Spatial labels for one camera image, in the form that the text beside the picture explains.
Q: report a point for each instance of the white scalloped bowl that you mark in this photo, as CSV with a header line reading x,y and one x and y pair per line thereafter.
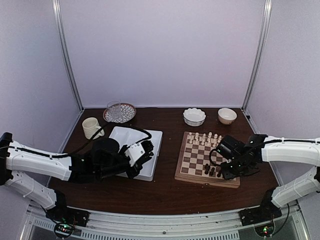
x,y
194,117

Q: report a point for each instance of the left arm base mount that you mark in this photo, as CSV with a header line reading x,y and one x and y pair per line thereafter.
x,y
62,213

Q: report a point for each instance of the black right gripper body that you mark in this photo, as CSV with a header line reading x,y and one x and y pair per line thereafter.
x,y
238,169

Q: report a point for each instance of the clear drinking glass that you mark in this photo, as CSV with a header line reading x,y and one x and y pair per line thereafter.
x,y
114,109

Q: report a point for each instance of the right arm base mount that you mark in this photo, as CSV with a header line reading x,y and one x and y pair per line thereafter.
x,y
266,211

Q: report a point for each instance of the cream ribbed mug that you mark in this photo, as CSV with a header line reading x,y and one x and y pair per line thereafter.
x,y
90,127

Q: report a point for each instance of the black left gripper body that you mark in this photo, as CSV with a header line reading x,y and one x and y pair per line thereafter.
x,y
107,171

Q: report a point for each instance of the wooden chessboard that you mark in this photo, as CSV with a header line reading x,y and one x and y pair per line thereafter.
x,y
193,158

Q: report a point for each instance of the dark pawn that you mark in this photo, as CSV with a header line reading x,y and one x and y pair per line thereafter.
x,y
211,173

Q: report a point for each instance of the aluminium front rail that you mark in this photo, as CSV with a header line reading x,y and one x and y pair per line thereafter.
x,y
223,225

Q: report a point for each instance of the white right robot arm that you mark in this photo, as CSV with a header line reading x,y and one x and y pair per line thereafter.
x,y
263,148

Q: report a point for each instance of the white king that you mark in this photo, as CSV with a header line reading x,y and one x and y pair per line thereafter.
x,y
215,138

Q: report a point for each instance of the right aluminium frame post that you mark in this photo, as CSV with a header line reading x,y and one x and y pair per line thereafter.
x,y
264,30

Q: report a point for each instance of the aluminium frame post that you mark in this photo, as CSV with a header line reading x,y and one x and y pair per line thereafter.
x,y
264,30
56,4

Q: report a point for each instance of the white queen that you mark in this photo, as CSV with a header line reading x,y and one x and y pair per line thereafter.
x,y
209,136

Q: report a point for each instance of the patterned ceramic plate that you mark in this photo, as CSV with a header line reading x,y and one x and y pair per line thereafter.
x,y
128,112

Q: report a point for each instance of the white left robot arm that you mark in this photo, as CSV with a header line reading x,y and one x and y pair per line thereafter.
x,y
106,158

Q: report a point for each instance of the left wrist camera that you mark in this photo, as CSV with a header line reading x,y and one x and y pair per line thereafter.
x,y
140,152

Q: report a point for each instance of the left aluminium frame post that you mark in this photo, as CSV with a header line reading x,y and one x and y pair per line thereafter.
x,y
56,4

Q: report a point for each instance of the white bishop right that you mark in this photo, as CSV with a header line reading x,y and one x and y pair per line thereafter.
x,y
219,138

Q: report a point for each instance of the dark chess piece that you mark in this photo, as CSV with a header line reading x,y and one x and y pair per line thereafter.
x,y
207,169

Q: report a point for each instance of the cream round bowl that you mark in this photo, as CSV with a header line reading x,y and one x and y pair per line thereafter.
x,y
226,116

